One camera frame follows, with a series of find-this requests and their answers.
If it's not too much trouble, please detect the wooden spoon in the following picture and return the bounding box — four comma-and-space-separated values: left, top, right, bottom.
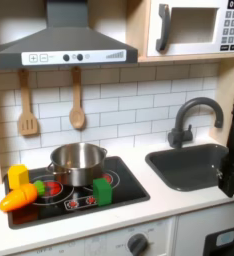
68, 66, 87, 131

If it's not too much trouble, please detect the steel pot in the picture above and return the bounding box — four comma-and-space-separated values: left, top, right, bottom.
46, 142, 109, 188

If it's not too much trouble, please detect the grey range hood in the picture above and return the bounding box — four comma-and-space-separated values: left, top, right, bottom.
0, 0, 139, 70

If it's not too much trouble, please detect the yellow block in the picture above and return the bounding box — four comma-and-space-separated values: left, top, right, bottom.
7, 163, 31, 191

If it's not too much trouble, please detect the dark grey tap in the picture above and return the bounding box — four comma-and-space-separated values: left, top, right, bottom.
167, 96, 225, 150

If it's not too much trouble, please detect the dark grey sink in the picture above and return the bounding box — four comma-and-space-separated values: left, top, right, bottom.
144, 143, 231, 193

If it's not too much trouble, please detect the green block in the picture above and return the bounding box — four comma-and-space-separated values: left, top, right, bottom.
92, 177, 114, 207

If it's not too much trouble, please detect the orange toy carrot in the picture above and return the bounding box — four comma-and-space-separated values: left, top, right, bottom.
0, 179, 46, 213

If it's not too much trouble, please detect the black stove top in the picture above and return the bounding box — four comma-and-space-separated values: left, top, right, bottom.
2, 155, 152, 230

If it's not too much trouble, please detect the white toy microwave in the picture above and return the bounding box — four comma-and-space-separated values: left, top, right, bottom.
146, 0, 234, 58

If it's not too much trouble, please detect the wooden slotted spatula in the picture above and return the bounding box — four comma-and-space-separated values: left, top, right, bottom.
16, 69, 40, 137

